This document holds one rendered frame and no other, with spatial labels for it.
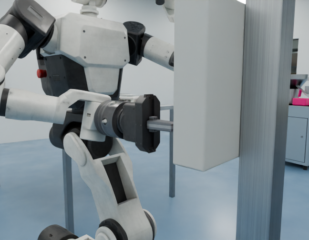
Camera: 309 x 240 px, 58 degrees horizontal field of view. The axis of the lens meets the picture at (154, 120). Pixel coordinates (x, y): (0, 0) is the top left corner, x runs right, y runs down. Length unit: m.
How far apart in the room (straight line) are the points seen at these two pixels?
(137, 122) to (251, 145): 0.23
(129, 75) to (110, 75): 5.21
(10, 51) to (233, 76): 0.56
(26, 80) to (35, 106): 4.72
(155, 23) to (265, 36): 6.23
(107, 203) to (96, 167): 0.12
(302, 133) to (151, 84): 3.79
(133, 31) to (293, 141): 2.95
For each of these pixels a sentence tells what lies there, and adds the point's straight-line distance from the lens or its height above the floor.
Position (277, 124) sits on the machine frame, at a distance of 0.48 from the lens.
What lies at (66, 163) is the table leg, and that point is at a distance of 1.81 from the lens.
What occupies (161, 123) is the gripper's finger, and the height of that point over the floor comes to 0.95.
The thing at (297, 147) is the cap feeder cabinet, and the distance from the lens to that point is 3.74.
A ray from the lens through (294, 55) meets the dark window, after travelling 6.94.
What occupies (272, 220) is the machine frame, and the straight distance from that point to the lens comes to 0.54.
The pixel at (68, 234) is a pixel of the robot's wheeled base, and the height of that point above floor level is 0.35.
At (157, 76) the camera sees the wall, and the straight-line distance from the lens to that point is 6.58.
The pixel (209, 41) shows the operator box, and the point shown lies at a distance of 0.41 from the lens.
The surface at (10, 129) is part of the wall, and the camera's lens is 5.42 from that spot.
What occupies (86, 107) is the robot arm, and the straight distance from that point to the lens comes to 0.72.
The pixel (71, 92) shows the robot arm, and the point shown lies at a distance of 0.70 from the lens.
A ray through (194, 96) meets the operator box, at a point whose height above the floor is 1.01.
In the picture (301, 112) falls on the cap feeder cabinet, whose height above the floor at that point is 0.69.
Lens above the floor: 1.03
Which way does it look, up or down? 8 degrees down
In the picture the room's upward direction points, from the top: straight up
